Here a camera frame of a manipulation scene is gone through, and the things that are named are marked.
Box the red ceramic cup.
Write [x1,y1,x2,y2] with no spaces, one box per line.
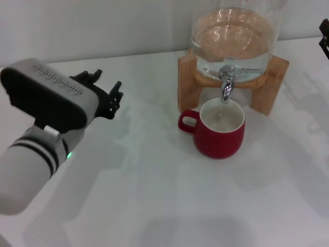
[177,97,246,160]

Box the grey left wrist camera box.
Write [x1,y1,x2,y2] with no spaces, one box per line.
[0,58,100,130]

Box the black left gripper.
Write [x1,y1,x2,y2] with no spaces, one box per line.
[69,68,123,119]

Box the wooden dispenser stand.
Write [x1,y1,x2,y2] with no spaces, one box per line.
[177,48,290,117]

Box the glass water dispenser jar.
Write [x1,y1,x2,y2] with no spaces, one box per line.
[190,0,286,83]

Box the chrome faucet tap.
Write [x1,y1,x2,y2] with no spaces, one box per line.
[218,65,263,104]

